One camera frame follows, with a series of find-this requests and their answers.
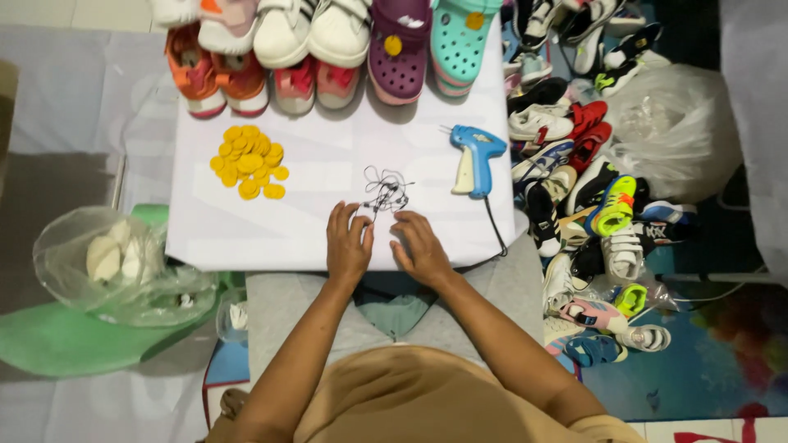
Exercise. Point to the person's right hand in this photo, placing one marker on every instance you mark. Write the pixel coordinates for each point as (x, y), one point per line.
(425, 252)

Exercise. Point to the person's left hand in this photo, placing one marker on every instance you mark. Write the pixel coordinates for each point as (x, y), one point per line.
(346, 252)

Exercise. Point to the teal cloth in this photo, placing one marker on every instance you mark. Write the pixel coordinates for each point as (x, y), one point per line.
(394, 311)

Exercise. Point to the person's grey trousers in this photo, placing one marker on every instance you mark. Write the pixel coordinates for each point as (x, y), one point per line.
(289, 320)

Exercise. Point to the white table cover sheet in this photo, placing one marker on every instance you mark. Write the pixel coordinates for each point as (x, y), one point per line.
(345, 141)

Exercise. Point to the blue tagging gun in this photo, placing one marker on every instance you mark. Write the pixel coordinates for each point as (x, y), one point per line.
(477, 154)

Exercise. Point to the small clear plastic bag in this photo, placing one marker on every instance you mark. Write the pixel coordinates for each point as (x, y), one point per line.
(232, 320)

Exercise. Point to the pile of yellow round tags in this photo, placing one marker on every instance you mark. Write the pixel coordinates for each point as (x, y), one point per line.
(247, 161)

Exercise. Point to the person's beige shirt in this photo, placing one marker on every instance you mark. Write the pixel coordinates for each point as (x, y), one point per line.
(425, 400)

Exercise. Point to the pink sneaker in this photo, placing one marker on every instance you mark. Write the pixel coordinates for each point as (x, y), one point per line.
(294, 86)
(336, 85)

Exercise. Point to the heap of assorted shoes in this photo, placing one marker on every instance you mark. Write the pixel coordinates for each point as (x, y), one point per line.
(585, 197)

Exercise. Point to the purple clog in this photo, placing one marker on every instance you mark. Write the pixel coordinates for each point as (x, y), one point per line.
(399, 77)

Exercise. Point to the person's foot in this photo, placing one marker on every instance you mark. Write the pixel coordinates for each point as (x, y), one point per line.
(234, 403)

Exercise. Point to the orange sneaker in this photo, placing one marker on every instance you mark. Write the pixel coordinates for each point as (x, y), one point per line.
(243, 83)
(194, 74)

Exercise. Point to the teal clog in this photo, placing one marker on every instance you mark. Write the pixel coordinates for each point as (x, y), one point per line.
(455, 52)

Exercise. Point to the single yellow tag on purple clog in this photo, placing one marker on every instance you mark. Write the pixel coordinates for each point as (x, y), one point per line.
(393, 45)

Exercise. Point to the single yellow tag on teal clog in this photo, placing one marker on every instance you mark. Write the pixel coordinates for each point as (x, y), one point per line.
(474, 21)

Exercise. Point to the clear bag with white pieces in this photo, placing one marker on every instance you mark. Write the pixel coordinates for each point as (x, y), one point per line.
(104, 258)

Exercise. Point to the pink and white shoe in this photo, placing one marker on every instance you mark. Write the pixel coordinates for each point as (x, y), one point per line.
(228, 28)

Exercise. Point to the large clear plastic bag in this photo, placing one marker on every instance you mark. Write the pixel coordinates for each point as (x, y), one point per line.
(677, 129)

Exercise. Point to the green plastic bag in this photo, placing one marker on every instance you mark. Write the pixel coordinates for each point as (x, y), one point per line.
(74, 344)

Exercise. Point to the plain white shoe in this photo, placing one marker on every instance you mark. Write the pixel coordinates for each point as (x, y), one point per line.
(173, 11)

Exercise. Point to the blue printed floor mat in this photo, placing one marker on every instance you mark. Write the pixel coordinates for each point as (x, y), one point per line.
(708, 363)

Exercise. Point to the white fabric sheet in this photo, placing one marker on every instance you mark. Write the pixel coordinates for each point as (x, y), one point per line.
(757, 123)

